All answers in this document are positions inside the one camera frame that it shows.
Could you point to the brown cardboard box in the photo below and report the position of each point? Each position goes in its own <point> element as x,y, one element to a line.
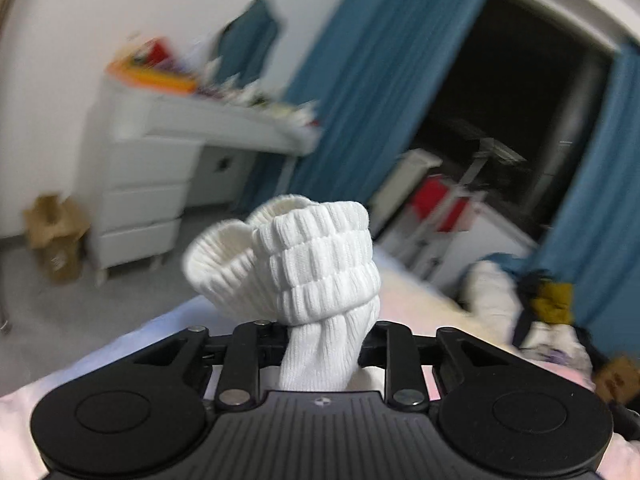
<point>56,240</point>

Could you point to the white desk with drawers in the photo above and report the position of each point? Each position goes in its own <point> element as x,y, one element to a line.
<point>165,160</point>

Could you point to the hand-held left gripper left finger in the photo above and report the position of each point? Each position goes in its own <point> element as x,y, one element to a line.
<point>246,355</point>

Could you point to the blue garment on wall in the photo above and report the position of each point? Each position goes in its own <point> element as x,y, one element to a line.
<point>248,42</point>

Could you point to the blue curtain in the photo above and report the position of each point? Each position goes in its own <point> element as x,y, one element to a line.
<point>370,85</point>
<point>590,200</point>

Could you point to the white bed sheet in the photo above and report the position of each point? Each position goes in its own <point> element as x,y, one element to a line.
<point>150,360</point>

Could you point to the folding drying rack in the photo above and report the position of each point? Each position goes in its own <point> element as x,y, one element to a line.
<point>487,152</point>

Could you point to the pile of clothes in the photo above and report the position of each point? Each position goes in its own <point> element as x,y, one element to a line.
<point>540,310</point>

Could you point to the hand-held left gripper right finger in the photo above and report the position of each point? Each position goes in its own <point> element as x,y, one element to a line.
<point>397,360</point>

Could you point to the white ribbed socks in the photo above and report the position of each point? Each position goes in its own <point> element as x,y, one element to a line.
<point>295,280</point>

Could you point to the colourful clutter on desk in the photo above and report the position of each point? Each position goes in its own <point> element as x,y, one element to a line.
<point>200,77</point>

